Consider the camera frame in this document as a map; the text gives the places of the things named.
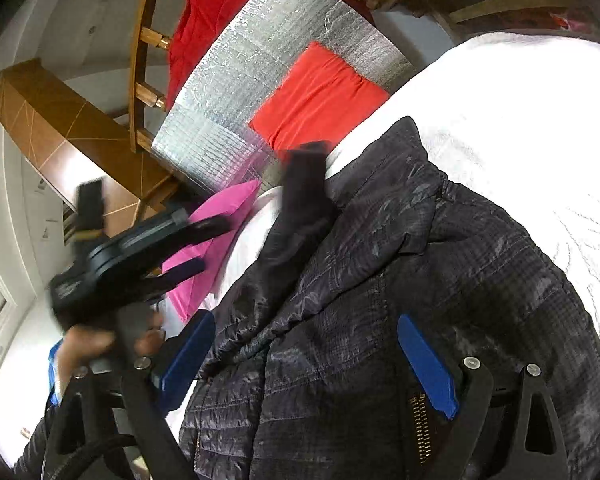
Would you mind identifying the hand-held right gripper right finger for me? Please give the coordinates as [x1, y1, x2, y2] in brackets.
[396, 313, 567, 480]

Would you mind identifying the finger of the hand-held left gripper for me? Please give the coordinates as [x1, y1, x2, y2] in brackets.
[159, 258, 207, 295]
[165, 216, 233, 262]

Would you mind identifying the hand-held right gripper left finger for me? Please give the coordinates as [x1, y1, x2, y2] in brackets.
[40, 309, 217, 480]

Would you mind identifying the black quilted jacket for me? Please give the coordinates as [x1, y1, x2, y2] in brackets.
[12, 115, 600, 480]

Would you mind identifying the person's left hand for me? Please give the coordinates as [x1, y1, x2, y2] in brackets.
[58, 311, 166, 379]

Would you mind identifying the pink pillow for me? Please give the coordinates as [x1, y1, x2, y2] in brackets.
[161, 178, 262, 322]

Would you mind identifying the wooden cabinet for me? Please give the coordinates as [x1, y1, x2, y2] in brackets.
[0, 57, 182, 223]

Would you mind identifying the red pillow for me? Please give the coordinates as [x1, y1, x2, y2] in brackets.
[248, 41, 392, 153]

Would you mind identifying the silver insulation mat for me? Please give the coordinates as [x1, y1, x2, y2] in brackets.
[151, 0, 415, 196]

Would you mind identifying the wooden spindle chair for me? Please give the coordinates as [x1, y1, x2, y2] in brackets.
[129, 0, 202, 155]

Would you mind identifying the red cloth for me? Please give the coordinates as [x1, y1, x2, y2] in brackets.
[167, 0, 277, 107]

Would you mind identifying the white bed sheet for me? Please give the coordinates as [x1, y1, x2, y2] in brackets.
[160, 30, 600, 426]

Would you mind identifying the wooden armchair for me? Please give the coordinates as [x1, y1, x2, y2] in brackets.
[367, 0, 588, 47]

